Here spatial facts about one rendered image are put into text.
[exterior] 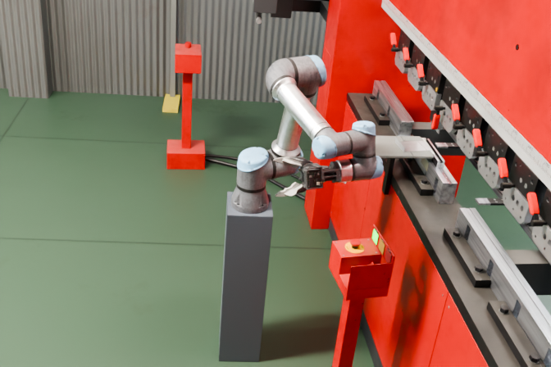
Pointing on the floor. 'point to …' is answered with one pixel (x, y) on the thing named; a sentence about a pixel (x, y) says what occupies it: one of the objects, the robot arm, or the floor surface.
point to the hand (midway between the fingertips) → (275, 177)
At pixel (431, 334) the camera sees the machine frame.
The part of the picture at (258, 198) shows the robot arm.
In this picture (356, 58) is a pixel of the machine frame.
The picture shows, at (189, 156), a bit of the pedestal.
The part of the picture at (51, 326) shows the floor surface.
